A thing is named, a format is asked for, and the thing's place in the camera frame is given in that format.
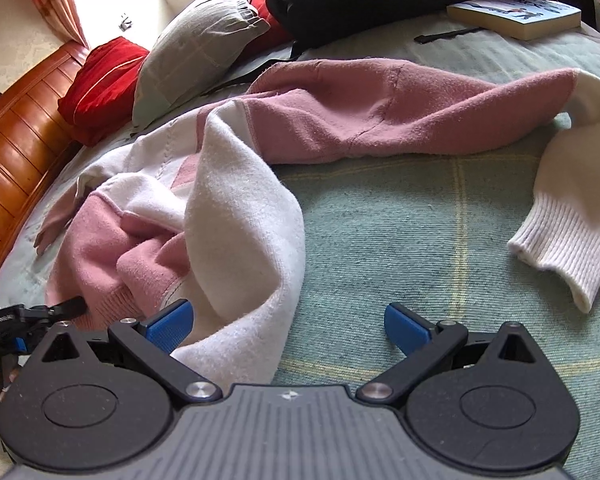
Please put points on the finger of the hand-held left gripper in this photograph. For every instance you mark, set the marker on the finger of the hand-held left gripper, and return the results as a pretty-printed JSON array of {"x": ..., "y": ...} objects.
[{"x": 67, "y": 306}]

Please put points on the paperback book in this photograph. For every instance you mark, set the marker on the paperback book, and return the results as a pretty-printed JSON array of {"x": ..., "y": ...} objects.
[{"x": 515, "y": 15}]

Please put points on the grey plaid pillow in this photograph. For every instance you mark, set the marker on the grey plaid pillow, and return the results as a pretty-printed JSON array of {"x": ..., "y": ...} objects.
[{"x": 195, "y": 45}]

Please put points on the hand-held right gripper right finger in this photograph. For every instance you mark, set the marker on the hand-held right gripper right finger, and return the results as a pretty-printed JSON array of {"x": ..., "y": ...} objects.
[{"x": 405, "y": 329}]

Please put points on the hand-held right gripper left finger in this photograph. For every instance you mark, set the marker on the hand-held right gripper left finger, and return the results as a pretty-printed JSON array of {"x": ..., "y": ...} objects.
[{"x": 172, "y": 324}]

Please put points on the metal wall hook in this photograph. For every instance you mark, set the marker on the metal wall hook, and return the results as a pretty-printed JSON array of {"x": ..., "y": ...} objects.
[{"x": 125, "y": 21}]

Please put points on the pink and white sweater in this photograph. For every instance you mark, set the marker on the pink and white sweater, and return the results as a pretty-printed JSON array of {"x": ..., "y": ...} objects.
[{"x": 330, "y": 110}]

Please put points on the black backpack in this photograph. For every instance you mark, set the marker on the black backpack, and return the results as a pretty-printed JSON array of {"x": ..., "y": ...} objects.
[{"x": 355, "y": 0}]

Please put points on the wooden headboard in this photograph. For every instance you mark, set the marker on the wooden headboard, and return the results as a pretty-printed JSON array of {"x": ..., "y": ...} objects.
[{"x": 15, "y": 160}]

